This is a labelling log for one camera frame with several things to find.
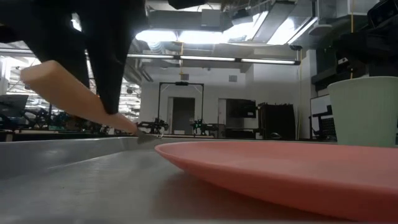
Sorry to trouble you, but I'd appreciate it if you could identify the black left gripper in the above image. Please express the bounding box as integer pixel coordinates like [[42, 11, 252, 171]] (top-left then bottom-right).
[[0, 0, 147, 115]]

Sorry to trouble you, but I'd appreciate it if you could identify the pink round plate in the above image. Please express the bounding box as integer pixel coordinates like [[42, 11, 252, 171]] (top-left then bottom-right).
[[154, 140, 398, 223]]

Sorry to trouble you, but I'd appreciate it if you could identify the pale green ribbed cup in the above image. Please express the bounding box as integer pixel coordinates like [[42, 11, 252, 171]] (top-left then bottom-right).
[[326, 76, 398, 148]]

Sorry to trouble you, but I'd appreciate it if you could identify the grey plastic tray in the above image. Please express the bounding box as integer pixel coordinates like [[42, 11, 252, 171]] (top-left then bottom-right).
[[0, 136, 398, 224]]

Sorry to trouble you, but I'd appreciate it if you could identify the dark desk monitor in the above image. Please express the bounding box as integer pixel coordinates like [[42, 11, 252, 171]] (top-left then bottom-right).
[[0, 94, 30, 119]]

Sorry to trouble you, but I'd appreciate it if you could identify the dark grey door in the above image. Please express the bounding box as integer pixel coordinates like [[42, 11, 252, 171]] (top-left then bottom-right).
[[171, 96, 197, 135]]

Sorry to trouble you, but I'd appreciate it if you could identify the long ceiling light bar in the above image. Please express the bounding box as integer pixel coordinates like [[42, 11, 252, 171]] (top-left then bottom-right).
[[126, 53, 302, 66]]

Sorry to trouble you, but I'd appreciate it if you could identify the black cabinet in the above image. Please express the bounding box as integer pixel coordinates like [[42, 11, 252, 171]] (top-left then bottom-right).
[[257, 102, 297, 141]]

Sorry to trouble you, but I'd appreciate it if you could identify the black gantry frame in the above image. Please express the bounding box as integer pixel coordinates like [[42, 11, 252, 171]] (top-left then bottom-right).
[[157, 81, 205, 138]]

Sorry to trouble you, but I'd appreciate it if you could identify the black wall screen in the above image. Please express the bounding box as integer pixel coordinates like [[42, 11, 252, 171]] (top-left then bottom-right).
[[226, 98, 257, 119]]

